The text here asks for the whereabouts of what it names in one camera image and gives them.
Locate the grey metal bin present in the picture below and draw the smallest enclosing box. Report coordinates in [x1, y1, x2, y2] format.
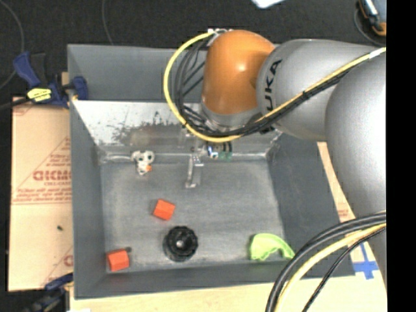
[66, 43, 356, 299]

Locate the black round knob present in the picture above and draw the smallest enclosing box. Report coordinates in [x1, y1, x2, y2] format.
[162, 226, 199, 263]

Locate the orange cube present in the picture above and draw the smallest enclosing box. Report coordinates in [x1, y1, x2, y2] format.
[151, 199, 177, 221]
[106, 248, 131, 272]

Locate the lime green curved piece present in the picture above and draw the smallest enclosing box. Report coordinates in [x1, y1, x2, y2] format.
[248, 233, 296, 262]

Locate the white toy animal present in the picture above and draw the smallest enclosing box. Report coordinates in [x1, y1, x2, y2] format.
[130, 149, 156, 176]

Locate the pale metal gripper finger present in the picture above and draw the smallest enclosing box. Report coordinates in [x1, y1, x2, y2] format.
[193, 156, 205, 189]
[184, 156, 195, 189]

